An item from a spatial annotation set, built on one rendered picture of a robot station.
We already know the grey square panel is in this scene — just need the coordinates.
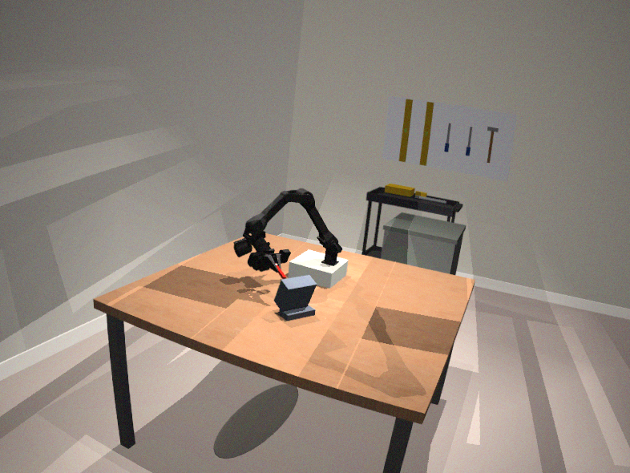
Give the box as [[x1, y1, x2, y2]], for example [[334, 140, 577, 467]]
[[274, 275, 317, 321]]

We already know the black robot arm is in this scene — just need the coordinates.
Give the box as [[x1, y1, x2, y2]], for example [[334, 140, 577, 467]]
[[233, 188, 342, 266]]

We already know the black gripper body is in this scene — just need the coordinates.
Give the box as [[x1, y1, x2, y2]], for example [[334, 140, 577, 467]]
[[248, 241, 291, 268]]

